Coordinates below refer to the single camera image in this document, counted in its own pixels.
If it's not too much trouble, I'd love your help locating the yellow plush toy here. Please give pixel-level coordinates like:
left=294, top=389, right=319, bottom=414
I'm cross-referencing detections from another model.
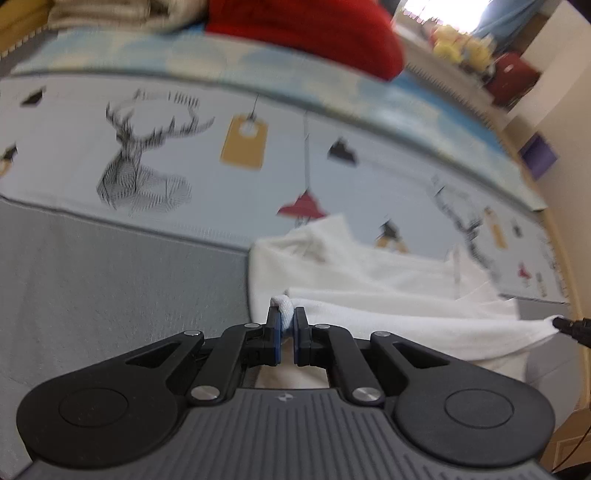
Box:
left=431, top=25, right=496, bottom=71

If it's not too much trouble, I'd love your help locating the red box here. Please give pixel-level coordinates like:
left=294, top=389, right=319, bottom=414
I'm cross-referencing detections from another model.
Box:
left=484, top=52, right=544, bottom=109

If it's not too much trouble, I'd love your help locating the white long-sleeve shirt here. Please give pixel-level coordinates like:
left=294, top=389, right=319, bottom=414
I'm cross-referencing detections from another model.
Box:
left=248, top=213, right=566, bottom=391

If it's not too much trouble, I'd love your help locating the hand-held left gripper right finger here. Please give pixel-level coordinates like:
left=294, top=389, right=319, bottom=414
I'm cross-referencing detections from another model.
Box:
left=293, top=306, right=455, bottom=407

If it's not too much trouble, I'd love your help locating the grey mat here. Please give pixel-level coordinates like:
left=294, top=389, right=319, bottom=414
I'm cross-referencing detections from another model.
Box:
left=0, top=196, right=259, bottom=472

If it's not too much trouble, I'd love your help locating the sky print blue blanket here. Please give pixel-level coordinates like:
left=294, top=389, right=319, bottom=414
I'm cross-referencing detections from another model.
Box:
left=9, top=25, right=548, bottom=213

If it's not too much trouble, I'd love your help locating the red knitted garment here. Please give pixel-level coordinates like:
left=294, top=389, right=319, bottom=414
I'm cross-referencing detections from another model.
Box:
left=205, top=0, right=407, bottom=83

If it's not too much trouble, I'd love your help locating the purple box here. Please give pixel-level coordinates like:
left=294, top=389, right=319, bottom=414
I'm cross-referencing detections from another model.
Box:
left=519, top=134, right=559, bottom=182

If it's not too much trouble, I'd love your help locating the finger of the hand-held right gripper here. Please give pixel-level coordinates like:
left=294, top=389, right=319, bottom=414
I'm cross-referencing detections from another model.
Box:
left=551, top=315, right=591, bottom=350

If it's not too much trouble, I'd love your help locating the blue curtain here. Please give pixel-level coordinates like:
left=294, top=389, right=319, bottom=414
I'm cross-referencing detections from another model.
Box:
left=470, top=0, right=563, bottom=41

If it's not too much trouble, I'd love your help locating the beige cloth pile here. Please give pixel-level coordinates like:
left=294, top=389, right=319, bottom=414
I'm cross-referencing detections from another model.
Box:
left=46, top=0, right=209, bottom=34

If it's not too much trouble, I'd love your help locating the deer print bedsheet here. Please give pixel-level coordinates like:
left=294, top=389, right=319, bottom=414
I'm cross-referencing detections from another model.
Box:
left=0, top=71, right=571, bottom=305

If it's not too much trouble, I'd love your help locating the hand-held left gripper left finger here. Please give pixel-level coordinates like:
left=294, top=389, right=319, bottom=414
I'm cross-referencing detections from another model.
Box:
left=124, top=306, right=283, bottom=407

